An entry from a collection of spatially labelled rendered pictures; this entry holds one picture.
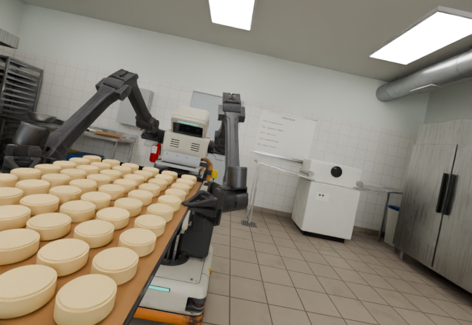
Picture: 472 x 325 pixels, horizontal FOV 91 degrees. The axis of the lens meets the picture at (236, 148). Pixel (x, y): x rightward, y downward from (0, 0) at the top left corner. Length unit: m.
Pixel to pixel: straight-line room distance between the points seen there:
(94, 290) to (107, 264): 0.04
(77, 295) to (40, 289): 0.03
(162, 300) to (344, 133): 4.24
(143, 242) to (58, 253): 0.09
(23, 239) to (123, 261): 0.12
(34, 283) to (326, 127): 4.75
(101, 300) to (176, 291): 1.33
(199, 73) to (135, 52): 1.28
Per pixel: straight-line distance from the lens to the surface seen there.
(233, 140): 0.83
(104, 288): 0.30
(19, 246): 0.38
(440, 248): 3.90
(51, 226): 0.42
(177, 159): 1.41
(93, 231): 0.39
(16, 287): 0.32
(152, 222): 0.43
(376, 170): 5.32
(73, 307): 0.28
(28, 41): 6.21
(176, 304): 1.65
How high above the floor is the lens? 1.14
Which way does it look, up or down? level
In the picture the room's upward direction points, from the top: 12 degrees clockwise
